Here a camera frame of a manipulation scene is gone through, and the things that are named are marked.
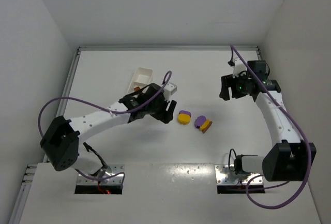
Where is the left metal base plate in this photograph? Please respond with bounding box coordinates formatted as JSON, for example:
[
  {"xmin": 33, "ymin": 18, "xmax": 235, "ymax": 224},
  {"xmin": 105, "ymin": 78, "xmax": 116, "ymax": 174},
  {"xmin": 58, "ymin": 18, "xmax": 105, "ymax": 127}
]
[{"xmin": 77, "ymin": 164, "xmax": 125, "ymax": 186}]

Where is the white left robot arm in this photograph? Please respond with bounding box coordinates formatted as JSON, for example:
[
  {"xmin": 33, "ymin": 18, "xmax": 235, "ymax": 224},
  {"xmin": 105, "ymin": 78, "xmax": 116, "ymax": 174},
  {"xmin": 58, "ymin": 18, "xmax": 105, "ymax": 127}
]
[{"xmin": 40, "ymin": 83, "xmax": 177, "ymax": 175}]

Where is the white divided plastic tray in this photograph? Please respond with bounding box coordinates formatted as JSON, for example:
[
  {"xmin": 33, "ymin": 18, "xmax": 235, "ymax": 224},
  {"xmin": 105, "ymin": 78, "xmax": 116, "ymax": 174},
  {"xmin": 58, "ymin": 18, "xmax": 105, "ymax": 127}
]
[{"xmin": 127, "ymin": 67, "xmax": 153, "ymax": 94}]

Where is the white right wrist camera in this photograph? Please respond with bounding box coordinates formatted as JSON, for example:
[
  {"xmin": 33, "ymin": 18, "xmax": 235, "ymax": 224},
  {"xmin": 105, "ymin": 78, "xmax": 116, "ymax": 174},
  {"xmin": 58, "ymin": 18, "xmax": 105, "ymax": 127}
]
[{"xmin": 228, "ymin": 57, "xmax": 247, "ymax": 78}]

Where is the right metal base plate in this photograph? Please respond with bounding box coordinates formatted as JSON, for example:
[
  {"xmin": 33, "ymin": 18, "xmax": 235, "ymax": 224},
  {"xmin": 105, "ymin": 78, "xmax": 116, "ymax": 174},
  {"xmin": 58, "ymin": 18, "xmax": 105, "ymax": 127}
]
[{"xmin": 215, "ymin": 164, "xmax": 259, "ymax": 186}]

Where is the metal base plate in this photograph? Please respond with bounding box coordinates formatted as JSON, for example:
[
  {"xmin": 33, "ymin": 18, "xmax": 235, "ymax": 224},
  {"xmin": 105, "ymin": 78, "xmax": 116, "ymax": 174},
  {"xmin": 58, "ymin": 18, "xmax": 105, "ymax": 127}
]
[
  {"xmin": 215, "ymin": 164, "xmax": 259, "ymax": 186},
  {"xmin": 77, "ymin": 164, "xmax": 125, "ymax": 186}
]

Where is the purple rounded lego brick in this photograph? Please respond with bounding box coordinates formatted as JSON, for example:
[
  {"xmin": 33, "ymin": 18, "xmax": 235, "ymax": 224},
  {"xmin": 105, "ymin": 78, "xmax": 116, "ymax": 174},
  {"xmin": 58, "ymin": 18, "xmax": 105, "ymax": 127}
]
[{"xmin": 194, "ymin": 115, "xmax": 207, "ymax": 129}]

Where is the yellow lego plate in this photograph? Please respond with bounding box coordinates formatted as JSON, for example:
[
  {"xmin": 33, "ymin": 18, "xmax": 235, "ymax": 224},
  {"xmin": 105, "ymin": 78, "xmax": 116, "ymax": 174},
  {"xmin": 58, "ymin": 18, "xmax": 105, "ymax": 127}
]
[{"xmin": 200, "ymin": 119, "xmax": 210, "ymax": 131}]

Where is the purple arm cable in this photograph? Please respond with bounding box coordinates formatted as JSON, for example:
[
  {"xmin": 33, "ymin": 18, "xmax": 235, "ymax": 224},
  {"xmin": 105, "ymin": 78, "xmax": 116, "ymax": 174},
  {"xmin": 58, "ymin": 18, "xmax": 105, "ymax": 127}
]
[
  {"xmin": 230, "ymin": 44, "xmax": 312, "ymax": 208},
  {"xmin": 38, "ymin": 70, "xmax": 173, "ymax": 183}
]

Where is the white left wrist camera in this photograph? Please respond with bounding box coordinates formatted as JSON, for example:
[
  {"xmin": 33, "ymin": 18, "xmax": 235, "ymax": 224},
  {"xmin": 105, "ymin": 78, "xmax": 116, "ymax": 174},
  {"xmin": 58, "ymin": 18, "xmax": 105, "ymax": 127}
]
[{"xmin": 163, "ymin": 83, "xmax": 177, "ymax": 101}]

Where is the yellow rounded lego brick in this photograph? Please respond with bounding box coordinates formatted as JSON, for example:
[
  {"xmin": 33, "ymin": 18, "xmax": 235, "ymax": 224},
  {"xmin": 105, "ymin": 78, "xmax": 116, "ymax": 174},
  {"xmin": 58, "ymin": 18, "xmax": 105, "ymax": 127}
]
[{"xmin": 177, "ymin": 113, "xmax": 191, "ymax": 125}]

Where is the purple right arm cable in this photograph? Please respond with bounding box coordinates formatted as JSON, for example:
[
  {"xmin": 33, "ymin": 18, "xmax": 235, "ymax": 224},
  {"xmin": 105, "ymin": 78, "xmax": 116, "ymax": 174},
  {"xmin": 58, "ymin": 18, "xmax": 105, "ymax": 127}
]
[{"xmin": 230, "ymin": 44, "xmax": 312, "ymax": 208}]

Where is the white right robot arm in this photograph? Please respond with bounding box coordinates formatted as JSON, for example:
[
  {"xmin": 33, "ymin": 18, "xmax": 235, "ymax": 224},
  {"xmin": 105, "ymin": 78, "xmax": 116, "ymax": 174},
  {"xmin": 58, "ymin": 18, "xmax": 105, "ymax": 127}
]
[{"xmin": 219, "ymin": 58, "xmax": 317, "ymax": 182}]

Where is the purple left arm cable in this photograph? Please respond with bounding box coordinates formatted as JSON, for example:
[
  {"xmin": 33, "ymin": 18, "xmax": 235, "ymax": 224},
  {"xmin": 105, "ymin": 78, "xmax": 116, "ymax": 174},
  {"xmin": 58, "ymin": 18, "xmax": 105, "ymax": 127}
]
[{"xmin": 38, "ymin": 70, "xmax": 173, "ymax": 183}]

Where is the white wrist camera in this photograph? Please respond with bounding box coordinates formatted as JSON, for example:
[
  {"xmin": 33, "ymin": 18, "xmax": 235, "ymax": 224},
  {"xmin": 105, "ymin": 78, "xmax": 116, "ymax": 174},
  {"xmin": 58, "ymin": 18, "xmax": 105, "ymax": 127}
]
[
  {"xmin": 163, "ymin": 83, "xmax": 177, "ymax": 101},
  {"xmin": 228, "ymin": 57, "xmax": 247, "ymax": 78}
]

